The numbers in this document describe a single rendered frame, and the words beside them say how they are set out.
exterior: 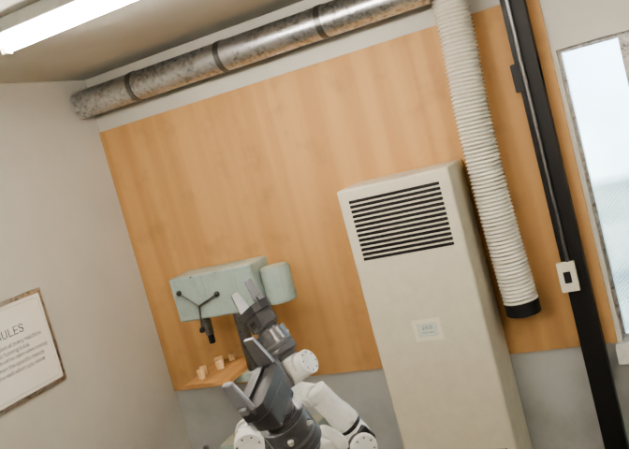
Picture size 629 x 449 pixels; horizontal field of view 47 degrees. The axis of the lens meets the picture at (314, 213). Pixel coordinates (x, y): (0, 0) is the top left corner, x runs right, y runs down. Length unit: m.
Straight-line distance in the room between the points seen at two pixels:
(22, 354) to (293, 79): 1.79
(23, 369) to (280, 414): 2.46
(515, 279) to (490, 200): 0.36
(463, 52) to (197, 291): 1.63
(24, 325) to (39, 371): 0.23
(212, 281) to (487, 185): 1.33
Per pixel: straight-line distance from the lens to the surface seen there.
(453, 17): 3.21
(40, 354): 3.70
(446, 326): 3.27
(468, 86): 3.18
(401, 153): 3.45
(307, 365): 1.89
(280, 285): 3.36
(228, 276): 3.43
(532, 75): 3.23
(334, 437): 1.38
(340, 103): 3.52
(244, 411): 1.23
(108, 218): 4.18
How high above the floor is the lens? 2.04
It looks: 5 degrees down
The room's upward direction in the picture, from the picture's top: 15 degrees counter-clockwise
